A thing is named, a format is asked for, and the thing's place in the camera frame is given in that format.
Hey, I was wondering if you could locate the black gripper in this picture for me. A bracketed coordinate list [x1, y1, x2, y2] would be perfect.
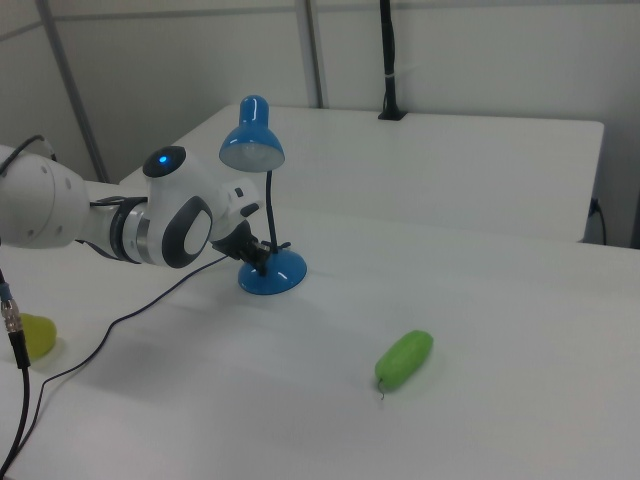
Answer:
[210, 219, 275, 277]

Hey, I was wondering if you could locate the blue desk lamp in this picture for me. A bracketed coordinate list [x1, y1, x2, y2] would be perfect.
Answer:
[218, 94, 309, 297]

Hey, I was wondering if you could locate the green cucumber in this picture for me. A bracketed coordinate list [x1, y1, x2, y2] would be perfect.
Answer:
[374, 329, 435, 403]

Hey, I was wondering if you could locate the yellow-green pear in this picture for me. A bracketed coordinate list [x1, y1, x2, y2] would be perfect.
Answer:
[18, 313, 58, 359]

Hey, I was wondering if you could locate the dark blue lamp power cable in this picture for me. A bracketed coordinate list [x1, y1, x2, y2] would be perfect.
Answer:
[38, 252, 236, 480]

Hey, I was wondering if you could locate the black camera pole with clamp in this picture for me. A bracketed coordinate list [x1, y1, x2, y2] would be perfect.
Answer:
[377, 0, 409, 122]

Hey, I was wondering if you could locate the black robot cable with connector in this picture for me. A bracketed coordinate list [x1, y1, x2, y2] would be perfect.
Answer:
[0, 269, 34, 480]

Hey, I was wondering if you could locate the black cable at table edge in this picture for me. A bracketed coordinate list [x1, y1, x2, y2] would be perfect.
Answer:
[589, 197, 609, 247]

